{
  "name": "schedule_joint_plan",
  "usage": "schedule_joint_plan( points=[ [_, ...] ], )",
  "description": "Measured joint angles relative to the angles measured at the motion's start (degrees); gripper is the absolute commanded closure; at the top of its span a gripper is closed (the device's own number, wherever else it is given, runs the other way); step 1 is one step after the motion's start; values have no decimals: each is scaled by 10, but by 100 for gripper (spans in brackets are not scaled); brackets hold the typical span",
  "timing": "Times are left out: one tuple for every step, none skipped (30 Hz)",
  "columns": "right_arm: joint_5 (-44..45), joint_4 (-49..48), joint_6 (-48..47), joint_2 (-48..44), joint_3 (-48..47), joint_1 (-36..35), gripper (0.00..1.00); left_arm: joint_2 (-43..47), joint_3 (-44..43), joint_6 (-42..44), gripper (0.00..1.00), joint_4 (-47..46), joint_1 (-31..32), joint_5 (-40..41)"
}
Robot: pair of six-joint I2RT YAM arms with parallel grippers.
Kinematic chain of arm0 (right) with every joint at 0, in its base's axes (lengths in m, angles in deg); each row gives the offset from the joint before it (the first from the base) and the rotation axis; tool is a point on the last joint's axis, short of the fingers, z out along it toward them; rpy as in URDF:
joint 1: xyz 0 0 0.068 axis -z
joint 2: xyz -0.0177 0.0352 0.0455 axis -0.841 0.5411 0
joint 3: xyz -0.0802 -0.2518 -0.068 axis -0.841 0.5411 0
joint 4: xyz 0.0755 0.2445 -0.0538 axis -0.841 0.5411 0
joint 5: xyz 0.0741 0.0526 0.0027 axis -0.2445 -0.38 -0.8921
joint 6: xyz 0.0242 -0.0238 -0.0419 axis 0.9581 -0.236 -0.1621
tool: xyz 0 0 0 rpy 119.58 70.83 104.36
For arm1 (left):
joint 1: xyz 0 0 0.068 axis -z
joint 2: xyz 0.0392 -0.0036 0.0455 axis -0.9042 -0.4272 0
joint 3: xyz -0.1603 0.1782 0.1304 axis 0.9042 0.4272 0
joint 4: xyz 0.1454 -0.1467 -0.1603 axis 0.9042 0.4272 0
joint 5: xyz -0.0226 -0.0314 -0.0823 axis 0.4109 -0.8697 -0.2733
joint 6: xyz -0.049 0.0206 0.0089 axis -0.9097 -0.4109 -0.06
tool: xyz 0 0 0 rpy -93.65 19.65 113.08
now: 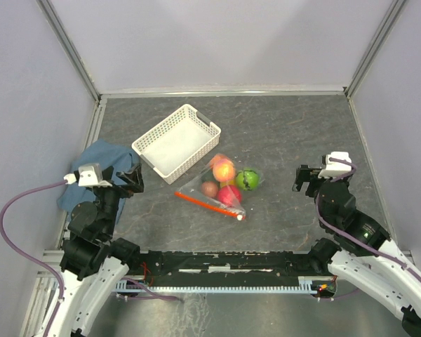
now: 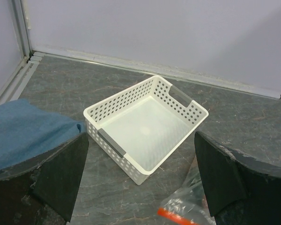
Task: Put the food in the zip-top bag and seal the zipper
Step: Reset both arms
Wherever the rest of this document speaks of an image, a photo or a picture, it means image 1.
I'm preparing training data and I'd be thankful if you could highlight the brown kiwi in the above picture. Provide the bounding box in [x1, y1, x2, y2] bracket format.
[201, 181, 219, 199]

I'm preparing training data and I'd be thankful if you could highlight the green mini watermelon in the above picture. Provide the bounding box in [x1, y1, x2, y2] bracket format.
[235, 168, 260, 191]

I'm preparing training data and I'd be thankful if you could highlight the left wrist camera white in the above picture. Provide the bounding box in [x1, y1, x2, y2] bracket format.
[64, 163, 112, 188]

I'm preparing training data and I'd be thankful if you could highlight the white perforated plastic basket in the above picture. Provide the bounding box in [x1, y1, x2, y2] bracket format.
[131, 104, 221, 185]

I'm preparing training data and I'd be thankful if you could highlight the dark green avocado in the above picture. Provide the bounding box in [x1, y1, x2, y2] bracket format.
[201, 170, 216, 183]

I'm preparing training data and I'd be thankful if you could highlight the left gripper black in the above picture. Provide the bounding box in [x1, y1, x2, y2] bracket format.
[95, 161, 145, 236]

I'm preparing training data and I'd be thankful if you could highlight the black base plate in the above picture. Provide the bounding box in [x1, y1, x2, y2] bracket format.
[126, 251, 337, 289]

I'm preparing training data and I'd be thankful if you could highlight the light blue cable duct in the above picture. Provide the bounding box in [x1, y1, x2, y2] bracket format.
[114, 275, 338, 296]

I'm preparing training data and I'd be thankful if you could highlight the pink yellow peach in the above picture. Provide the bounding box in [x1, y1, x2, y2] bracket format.
[213, 159, 236, 183]

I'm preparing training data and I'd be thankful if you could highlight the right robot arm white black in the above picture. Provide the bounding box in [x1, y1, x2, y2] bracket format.
[293, 158, 421, 336]

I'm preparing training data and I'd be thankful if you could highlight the yellow lemon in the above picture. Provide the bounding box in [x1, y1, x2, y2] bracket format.
[220, 178, 236, 188]

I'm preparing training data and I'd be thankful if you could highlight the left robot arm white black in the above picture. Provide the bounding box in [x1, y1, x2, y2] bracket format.
[38, 164, 144, 336]

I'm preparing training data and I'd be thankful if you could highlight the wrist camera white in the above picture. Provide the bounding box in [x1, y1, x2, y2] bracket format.
[64, 163, 112, 188]
[318, 152, 352, 179]

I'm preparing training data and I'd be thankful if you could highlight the orange fruit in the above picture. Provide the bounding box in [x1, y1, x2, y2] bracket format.
[209, 154, 227, 166]

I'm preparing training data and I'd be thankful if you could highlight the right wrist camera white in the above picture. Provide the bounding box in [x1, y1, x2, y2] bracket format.
[318, 152, 352, 179]

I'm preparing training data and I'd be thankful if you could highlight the clear zip top bag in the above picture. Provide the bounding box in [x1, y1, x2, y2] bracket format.
[175, 157, 264, 220]

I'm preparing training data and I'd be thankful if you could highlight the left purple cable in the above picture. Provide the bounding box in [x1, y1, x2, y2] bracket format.
[0, 179, 69, 337]

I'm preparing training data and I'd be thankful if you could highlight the blue cloth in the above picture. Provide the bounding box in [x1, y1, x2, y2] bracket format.
[58, 139, 140, 220]

